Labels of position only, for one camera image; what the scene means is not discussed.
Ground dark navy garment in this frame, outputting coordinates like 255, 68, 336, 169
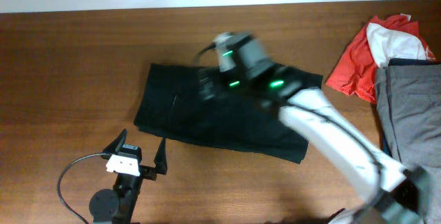
389, 58, 440, 66

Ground red garment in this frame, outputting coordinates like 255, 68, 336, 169
326, 14, 437, 103

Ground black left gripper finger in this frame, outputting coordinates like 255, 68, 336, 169
103, 129, 127, 154
154, 137, 167, 175

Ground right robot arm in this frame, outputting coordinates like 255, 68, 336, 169
193, 32, 431, 224

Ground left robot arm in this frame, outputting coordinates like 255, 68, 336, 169
89, 130, 167, 224

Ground grey garment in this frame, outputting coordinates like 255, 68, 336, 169
374, 64, 440, 223

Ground white garment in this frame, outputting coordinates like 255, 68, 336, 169
367, 23, 427, 68

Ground black shorts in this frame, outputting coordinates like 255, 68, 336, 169
134, 64, 309, 163

